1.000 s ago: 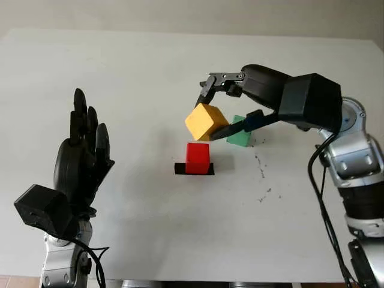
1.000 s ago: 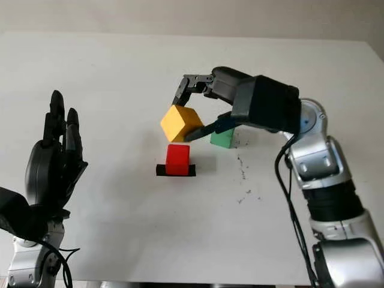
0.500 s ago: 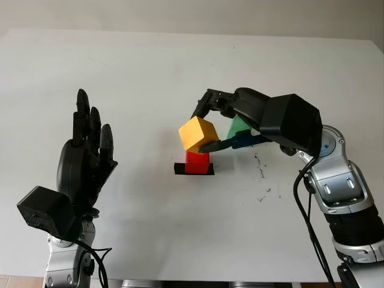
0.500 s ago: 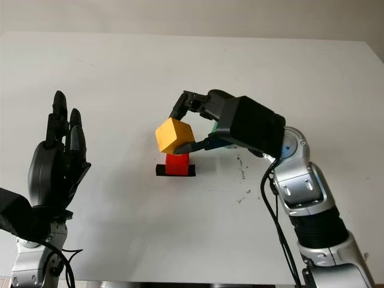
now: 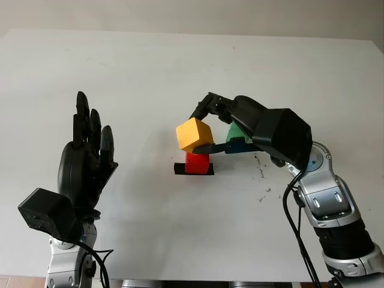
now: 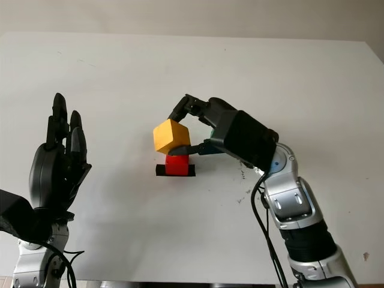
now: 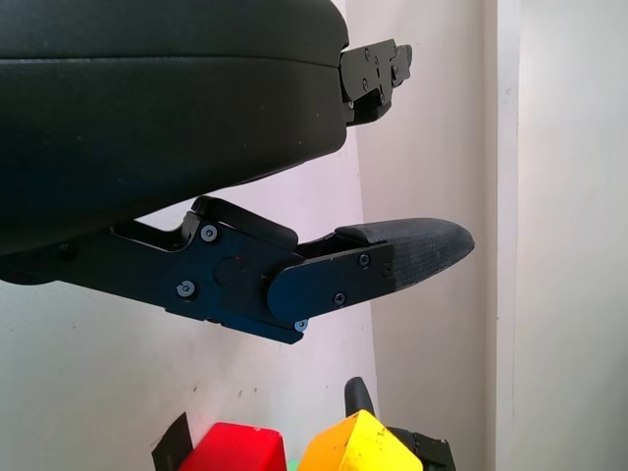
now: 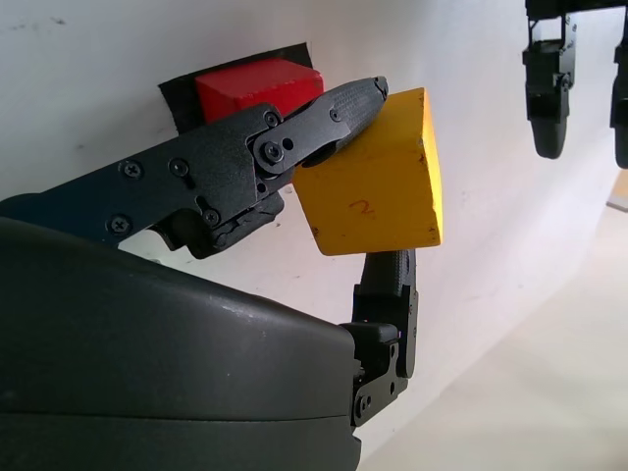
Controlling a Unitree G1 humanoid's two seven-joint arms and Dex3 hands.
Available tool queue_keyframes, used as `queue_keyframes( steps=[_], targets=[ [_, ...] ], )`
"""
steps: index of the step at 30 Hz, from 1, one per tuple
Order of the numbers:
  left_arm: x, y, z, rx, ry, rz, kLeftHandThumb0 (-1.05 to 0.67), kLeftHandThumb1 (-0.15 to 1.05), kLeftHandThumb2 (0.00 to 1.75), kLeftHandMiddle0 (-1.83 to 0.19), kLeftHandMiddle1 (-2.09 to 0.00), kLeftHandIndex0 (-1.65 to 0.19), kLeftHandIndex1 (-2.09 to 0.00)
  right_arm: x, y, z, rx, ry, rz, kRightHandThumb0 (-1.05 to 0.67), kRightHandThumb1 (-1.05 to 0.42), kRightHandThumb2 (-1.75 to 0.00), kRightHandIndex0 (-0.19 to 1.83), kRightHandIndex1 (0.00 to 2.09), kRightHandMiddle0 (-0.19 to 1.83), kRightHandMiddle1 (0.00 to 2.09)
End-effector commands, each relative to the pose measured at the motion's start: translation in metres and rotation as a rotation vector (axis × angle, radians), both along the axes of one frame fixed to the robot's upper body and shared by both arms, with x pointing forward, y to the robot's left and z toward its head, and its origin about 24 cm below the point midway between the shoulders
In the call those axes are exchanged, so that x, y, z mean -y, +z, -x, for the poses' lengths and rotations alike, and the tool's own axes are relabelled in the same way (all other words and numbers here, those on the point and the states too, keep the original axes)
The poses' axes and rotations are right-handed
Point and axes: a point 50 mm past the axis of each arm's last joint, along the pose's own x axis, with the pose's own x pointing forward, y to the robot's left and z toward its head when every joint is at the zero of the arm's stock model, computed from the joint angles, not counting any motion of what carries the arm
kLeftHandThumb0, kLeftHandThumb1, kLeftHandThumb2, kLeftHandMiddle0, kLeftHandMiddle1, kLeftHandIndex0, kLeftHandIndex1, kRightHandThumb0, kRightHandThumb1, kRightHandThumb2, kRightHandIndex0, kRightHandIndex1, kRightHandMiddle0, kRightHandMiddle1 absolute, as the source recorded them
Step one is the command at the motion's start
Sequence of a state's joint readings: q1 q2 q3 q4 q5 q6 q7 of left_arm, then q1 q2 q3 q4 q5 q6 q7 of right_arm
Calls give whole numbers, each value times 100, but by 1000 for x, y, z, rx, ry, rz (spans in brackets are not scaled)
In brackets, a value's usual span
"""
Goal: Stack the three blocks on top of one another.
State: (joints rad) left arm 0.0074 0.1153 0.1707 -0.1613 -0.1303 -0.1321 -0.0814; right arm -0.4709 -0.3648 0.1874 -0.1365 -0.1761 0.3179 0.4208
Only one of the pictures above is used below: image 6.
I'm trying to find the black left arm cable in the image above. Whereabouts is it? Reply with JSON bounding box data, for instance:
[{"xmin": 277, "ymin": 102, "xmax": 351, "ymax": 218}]
[{"xmin": 38, "ymin": 239, "xmax": 85, "ymax": 288}]

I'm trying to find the dark metal bar under table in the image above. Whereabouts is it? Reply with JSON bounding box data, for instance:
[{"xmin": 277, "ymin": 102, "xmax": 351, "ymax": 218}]
[{"xmin": 98, "ymin": 281, "xmax": 286, "ymax": 288}]

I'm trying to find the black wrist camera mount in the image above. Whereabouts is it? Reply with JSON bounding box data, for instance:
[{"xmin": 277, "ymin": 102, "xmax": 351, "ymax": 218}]
[
  {"xmin": 209, "ymin": 110, "xmax": 280, "ymax": 172},
  {"xmin": 0, "ymin": 188, "xmax": 52, "ymax": 244}
]

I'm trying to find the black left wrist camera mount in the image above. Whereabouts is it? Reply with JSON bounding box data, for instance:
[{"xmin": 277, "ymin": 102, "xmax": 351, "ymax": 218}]
[{"xmin": 0, "ymin": 188, "xmax": 52, "ymax": 244}]

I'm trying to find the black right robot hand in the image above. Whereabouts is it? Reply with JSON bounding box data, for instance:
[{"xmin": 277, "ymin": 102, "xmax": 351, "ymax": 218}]
[{"xmin": 167, "ymin": 94, "xmax": 241, "ymax": 157}]

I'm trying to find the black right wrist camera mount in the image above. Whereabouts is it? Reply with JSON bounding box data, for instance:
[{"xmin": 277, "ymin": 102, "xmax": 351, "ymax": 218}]
[{"xmin": 209, "ymin": 110, "xmax": 280, "ymax": 172}]

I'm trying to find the yellow wooden block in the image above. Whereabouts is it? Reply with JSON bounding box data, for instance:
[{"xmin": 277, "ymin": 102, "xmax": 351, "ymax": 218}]
[{"xmin": 152, "ymin": 119, "xmax": 192, "ymax": 155}]

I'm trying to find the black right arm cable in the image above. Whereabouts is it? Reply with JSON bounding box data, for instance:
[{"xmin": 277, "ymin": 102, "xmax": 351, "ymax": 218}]
[{"xmin": 251, "ymin": 170, "xmax": 289, "ymax": 288}]

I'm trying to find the black tape strip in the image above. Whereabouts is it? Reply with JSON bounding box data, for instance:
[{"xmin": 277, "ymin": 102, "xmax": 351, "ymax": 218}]
[{"xmin": 155, "ymin": 164, "xmax": 196, "ymax": 178}]

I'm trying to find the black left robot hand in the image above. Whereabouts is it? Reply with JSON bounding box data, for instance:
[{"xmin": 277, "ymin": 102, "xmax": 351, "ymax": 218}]
[{"xmin": 29, "ymin": 92, "xmax": 92, "ymax": 221}]

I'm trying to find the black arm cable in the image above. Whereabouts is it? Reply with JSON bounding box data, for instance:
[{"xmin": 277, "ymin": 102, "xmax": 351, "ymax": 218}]
[
  {"xmin": 38, "ymin": 239, "xmax": 85, "ymax": 288},
  {"xmin": 251, "ymin": 170, "xmax": 289, "ymax": 288}
]

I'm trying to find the red wooden block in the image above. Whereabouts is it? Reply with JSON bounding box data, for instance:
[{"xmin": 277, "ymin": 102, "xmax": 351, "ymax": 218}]
[{"xmin": 164, "ymin": 154, "xmax": 190, "ymax": 177}]

